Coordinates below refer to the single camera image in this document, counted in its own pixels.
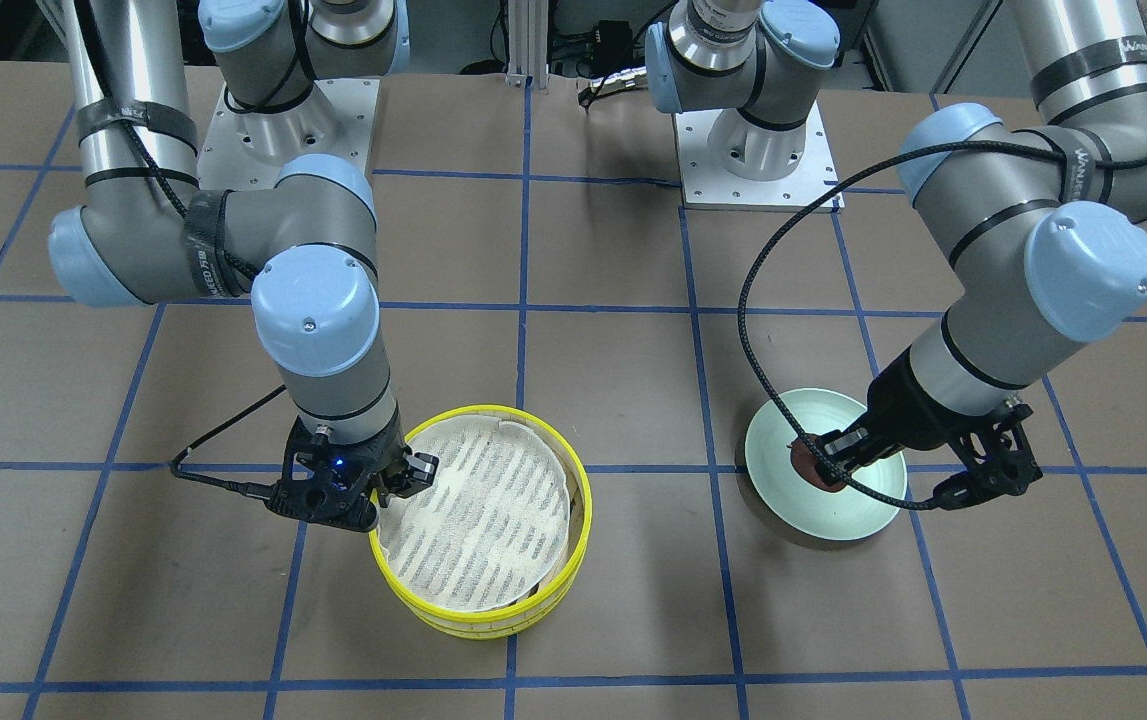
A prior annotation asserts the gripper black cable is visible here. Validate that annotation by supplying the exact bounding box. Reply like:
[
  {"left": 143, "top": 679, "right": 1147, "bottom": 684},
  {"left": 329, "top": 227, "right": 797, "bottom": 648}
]
[{"left": 738, "top": 130, "right": 1147, "bottom": 512}]

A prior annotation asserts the light green plate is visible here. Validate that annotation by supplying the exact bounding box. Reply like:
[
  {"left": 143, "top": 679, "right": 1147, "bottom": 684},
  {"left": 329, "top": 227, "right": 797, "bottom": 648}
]
[{"left": 743, "top": 388, "right": 908, "bottom": 541}]

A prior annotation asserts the brown steamed bun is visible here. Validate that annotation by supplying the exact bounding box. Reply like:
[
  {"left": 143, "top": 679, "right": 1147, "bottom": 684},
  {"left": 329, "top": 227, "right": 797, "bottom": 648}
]
[{"left": 791, "top": 437, "right": 846, "bottom": 493}]

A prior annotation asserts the yellow steamer basket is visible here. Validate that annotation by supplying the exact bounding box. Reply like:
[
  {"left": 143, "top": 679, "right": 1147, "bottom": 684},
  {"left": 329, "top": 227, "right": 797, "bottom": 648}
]
[{"left": 369, "top": 405, "right": 593, "bottom": 641}]

